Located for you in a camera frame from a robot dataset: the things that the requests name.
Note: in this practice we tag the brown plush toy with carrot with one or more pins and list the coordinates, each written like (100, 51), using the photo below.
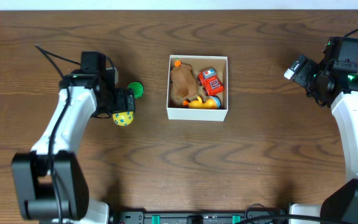
(183, 84)

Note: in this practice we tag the yellow rubber duck toy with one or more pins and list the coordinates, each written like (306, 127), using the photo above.
(212, 103)

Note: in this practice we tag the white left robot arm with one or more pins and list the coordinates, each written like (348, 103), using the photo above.
(49, 183)

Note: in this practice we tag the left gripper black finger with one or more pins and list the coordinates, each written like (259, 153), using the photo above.
(120, 104)
(130, 100)

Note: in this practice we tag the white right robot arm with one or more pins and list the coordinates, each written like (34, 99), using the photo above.
(341, 206)

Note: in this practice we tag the yellow ball with blue marks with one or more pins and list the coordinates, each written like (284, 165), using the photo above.
(123, 118)

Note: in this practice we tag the green ridged toy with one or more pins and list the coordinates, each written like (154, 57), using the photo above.
(138, 89)

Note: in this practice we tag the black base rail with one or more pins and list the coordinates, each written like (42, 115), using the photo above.
(142, 216)

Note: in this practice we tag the red toy fire truck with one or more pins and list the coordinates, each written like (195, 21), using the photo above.
(208, 79)

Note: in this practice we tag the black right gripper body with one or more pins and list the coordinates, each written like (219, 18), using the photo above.
(319, 86)

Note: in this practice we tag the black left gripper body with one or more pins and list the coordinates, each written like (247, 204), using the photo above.
(124, 101)

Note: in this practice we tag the white cardboard box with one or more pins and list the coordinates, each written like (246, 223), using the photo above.
(174, 108)

